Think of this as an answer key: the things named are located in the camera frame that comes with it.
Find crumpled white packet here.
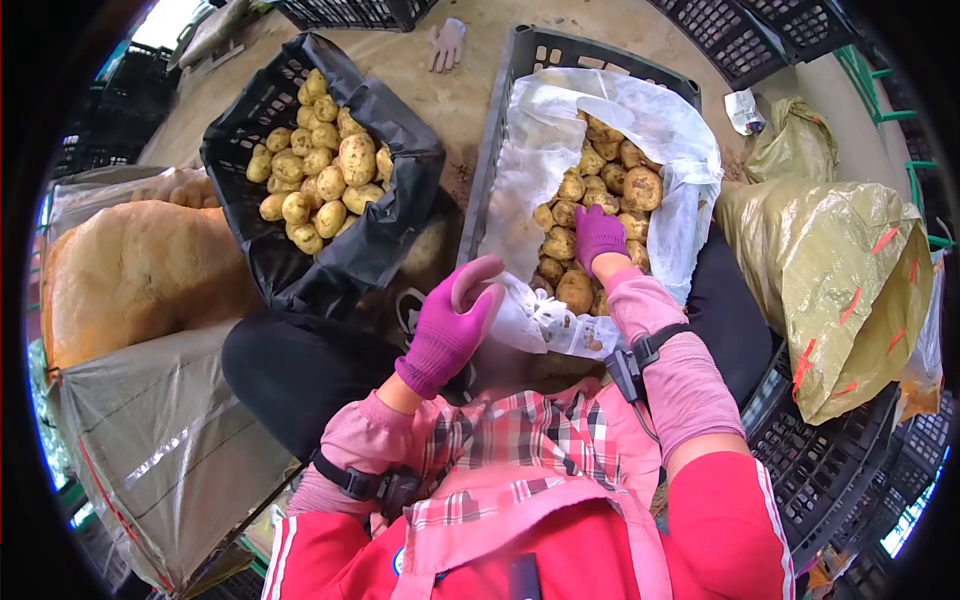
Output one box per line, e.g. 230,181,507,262
723,88,768,138

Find clear plastic sack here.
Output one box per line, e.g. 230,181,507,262
45,166,222,245

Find person's right hand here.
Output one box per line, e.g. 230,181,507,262
573,204,631,279

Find black plastic liner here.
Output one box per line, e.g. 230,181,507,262
201,33,447,316

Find large green woven sack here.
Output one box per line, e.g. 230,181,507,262
714,178,935,426

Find grey plastic crate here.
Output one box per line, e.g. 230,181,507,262
457,24,702,301

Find person's right fingers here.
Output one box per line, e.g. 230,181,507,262
573,204,628,241

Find black plastic crate with liner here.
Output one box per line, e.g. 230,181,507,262
201,45,354,249

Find person's left fingers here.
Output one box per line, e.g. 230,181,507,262
448,255,507,337

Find person's legs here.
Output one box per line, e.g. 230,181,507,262
221,221,774,462

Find white plastic liner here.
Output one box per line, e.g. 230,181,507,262
480,67,725,361

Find person's left hand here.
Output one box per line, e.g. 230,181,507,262
395,255,507,401

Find black wrist band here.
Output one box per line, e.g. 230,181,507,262
311,448,423,522
603,322,695,406

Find grey woven sack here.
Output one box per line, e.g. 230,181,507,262
56,322,303,595

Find pink work glove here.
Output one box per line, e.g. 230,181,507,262
427,18,468,75

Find pile of yellow clean potatoes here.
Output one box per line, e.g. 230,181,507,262
246,69,395,256

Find green metal frame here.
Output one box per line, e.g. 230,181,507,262
834,45,955,250

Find small green woven sack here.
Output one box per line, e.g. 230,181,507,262
744,96,840,185

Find stack of black crates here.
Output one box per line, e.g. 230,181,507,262
51,41,183,183
825,390,955,600

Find person's body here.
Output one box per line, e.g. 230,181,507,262
262,378,796,600

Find empty black plastic crate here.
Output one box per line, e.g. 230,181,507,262
646,0,860,93
741,343,903,573
276,0,441,33

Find pile of brown dirty potatoes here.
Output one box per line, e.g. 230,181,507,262
528,112,665,318

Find orange mesh sack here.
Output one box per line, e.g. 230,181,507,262
41,198,265,370

